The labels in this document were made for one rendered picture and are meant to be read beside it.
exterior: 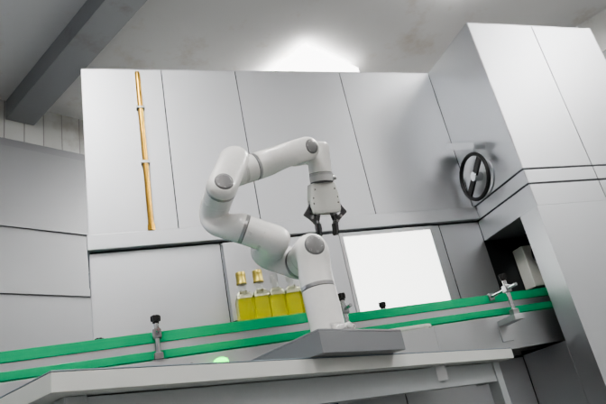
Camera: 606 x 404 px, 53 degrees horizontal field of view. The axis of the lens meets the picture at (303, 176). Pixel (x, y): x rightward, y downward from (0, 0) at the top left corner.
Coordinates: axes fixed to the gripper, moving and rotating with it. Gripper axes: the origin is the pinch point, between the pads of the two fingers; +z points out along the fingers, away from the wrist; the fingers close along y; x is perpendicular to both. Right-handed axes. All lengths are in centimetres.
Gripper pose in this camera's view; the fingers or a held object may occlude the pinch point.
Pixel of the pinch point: (326, 230)
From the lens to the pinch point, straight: 192.8
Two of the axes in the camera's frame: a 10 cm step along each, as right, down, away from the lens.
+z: 1.1, 9.8, -1.8
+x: 3.2, -2.0, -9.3
